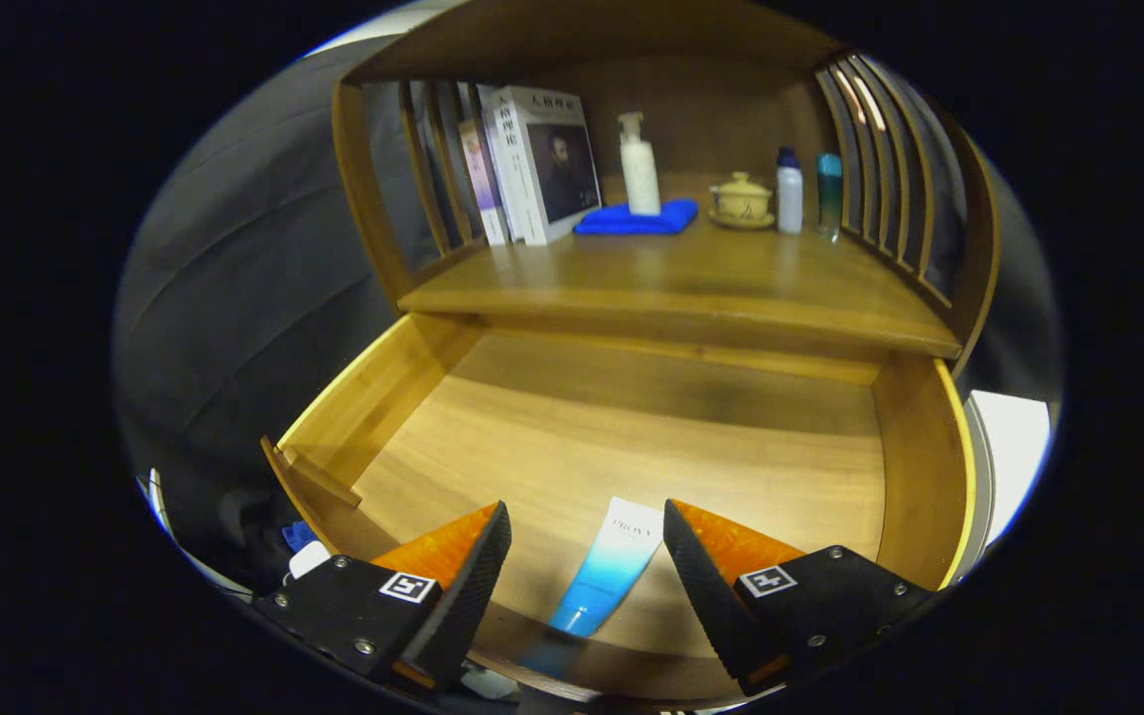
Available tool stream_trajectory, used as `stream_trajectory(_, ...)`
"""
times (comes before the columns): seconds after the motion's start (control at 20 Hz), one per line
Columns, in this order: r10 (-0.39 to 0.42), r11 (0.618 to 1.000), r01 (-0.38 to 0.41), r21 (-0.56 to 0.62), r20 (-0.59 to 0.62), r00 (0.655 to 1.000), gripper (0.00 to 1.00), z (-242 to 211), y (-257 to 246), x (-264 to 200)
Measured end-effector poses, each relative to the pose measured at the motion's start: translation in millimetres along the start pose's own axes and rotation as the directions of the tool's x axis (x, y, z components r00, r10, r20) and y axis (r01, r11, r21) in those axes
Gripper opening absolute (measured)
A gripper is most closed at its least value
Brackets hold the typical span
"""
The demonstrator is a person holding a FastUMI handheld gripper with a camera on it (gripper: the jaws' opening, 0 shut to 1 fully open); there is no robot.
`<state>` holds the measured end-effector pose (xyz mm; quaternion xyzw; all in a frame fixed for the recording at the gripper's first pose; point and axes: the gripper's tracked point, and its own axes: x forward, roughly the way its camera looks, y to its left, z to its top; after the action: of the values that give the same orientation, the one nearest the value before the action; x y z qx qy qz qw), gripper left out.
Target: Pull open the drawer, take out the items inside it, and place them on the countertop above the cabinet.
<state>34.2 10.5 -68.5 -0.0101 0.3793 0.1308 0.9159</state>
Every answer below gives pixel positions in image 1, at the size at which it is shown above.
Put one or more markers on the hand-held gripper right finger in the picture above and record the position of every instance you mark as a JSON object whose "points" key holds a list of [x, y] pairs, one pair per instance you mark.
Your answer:
{"points": [[711, 596]]}

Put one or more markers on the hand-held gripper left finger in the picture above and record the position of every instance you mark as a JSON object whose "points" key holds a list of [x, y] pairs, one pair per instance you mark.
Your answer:
{"points": [[463, 596]]}

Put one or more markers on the blue white cosmetic tube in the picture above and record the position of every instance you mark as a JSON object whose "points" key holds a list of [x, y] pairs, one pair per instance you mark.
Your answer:
{"points": [[612, 566]]}

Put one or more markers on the wooden drawer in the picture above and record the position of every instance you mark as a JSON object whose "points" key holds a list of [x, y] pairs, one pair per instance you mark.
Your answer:
{"points": [[632, 437]]}

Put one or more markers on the wooden countertop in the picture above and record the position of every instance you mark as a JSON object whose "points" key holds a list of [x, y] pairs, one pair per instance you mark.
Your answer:
{"points": [[691, 278]]}

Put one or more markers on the grey drawer unit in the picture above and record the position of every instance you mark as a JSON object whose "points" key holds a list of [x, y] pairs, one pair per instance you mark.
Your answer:
{"points": [[1014, 447]]}

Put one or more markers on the wooden cabinet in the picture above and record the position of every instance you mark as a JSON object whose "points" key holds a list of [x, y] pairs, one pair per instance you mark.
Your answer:
{"points": [[711, 109]]}

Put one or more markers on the small white device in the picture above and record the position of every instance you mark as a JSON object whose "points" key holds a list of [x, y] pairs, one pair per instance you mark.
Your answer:
{"points": [[309, 559]]}

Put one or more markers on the beige saucer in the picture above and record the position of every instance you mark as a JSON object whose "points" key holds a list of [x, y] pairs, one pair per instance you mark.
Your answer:
{"points": [[743, 222]]}

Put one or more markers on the blue folded cloth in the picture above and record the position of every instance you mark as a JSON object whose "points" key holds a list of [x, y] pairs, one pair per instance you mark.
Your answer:
{"points": [[671, 216]]}

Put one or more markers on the beige lidded teacup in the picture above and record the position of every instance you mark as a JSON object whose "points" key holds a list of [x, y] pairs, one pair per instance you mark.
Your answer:
{"points": [[741, 197]]}

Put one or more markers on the white bottle with blue cap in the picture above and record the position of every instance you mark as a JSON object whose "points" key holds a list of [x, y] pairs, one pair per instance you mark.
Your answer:
{"points": [[789, 194]]}

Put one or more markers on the thin purple book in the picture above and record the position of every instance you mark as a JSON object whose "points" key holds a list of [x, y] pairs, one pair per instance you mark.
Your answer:
{"points": [[483, 179]]}

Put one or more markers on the clear teal bottle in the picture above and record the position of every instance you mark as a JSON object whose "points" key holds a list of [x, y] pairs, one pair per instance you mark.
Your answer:
{"points": [[829, 194]]}

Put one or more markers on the white pump bottle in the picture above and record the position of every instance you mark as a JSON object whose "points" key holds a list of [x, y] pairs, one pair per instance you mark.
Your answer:
{"points": [[640, 174]]}

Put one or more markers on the thick white portrait book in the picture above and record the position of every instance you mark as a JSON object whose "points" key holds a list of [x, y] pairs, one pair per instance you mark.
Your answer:
{"points": [[552, 169]]}

